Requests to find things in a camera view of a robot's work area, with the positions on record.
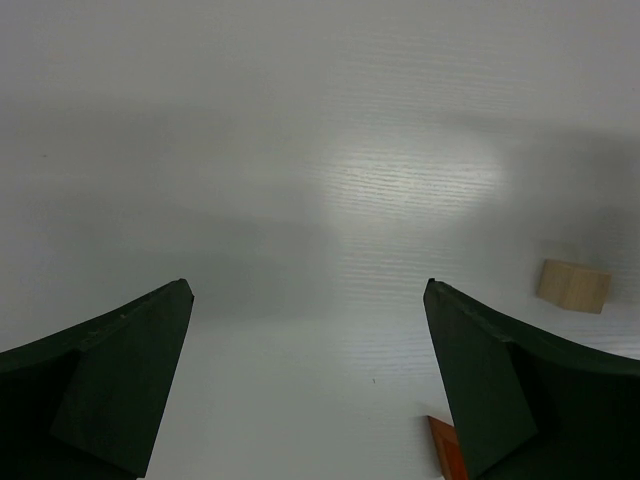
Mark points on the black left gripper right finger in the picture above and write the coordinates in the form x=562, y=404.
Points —
x=528, y=404

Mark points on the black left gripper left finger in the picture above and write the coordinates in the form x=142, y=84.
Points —
x=87, y=402

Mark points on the red-brown triangle wood block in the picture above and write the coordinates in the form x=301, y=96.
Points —
x=452, y=465

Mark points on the light wood cube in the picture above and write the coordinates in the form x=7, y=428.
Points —
x=574, y=287

